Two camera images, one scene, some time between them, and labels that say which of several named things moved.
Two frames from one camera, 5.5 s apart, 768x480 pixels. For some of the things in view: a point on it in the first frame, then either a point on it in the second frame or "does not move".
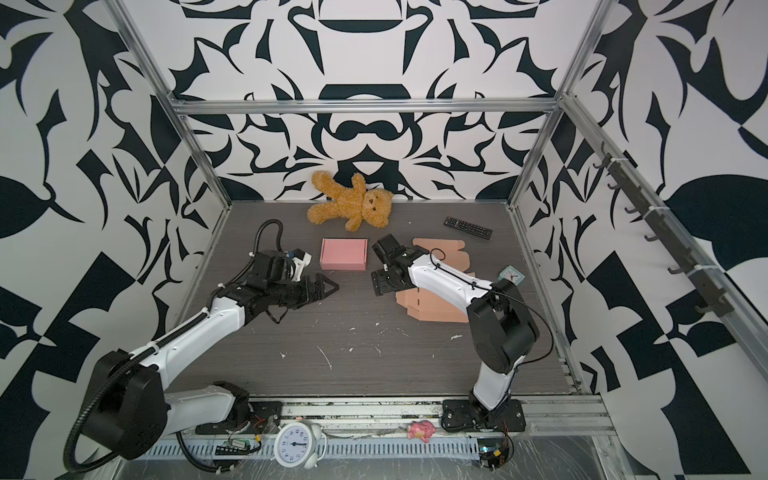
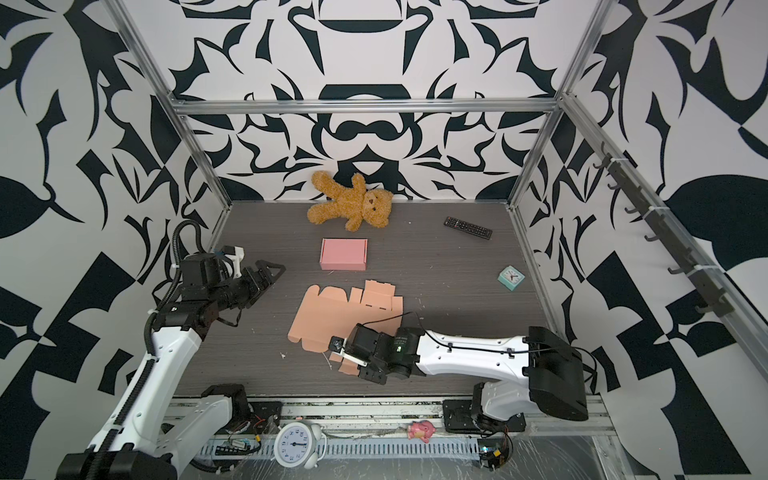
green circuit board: [492, 452] does not move
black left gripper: [310, 294] -> [252, 287]
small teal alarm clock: [510, 272] does not move
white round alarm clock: [299, 444] does not move
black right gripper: [379, 282] -> [364, 374]
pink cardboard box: [343, 254] does not move
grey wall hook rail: [707, 280] does not move
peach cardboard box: [425, 306] -> [329, 313]
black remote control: [466, 227] does not move
